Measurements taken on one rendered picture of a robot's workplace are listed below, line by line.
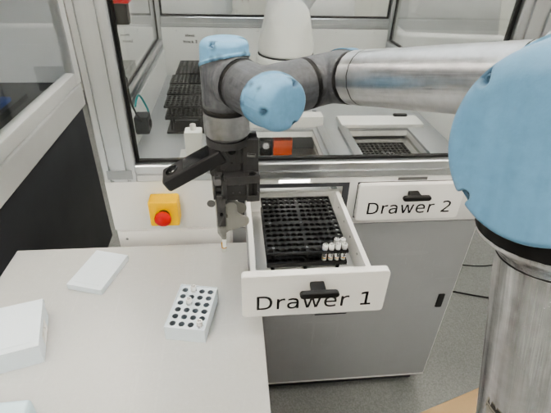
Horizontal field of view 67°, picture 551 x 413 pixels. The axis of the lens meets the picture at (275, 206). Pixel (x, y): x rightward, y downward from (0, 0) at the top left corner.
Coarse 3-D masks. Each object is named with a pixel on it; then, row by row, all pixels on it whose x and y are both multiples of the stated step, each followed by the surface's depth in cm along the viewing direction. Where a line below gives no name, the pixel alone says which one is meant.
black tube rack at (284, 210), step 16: (272, 208) 103; (288, 208) 103; (304, 208) 103; (320, 208) 103; (272, 224) 97; (288, 224) 97; (304, 224) 98; (320, 224) 98; (336, 224) 99; (272, 240) 92; (288, 240) 97; (304, 240) 92; (320, 240) 92; (272, 256) 91; (288, 256) 92; (304, 256) 92; (320, 256) 92
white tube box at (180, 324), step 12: (180, 288) 93; (204, 288) 94; (216, 288) 93; (180, 300) 91; (192, 300) 91; (204, 300) 91; (216, 300) 94; (180, 312) 88; (192, 312) 88; (204, 312) 89; (168, 324) 85; (180, 324) 86; (192, 324) 86; (204, 324) 85; (168, 336) 86; (180, 336) 85; (192, 336) 85; (204, 336) 84
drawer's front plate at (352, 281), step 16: (256, 272) 79; (272, 272) 79; (288, 272) 79; (304, 272) 80; (320, 272) 80; (336, 272) 80; (352, 272) 80; (368, 272) 80; (384, 272) 81; (256, 288) 80; (272, 288) 80; (288, 288) 81; (304, 288) 81; (336, 288) 82; (352, 288) 82; (368, 288) 83; (384, 288) 83; (256, 304) 82; (272, 304) 83; (304, 304) 84; (320, 304) 84; (336, 304) 84; (352, 304) 85; (368, 304) 85
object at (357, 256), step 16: (272, 192) 110; (288, 192) 110; (304, 192) 111; (320, 192) 111; (336, 192) 111; (256, 208) 112; (336, 208) 110; (256, 224) 108; (352, 224) 99; (256, 240) 102; (352, 240) 96; (256, 256) 97; (352, 256) 97
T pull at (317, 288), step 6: (312, 282) 80; (318, 282) 80; (312, 288) 78; (318, 288) 78; (324, 288) 78; (300, 294) 77; (306, 294) 77; (312, 294) 77; (318, 294) 77; (324, 294) 77; (330, 294) 78; (336, 294) 78
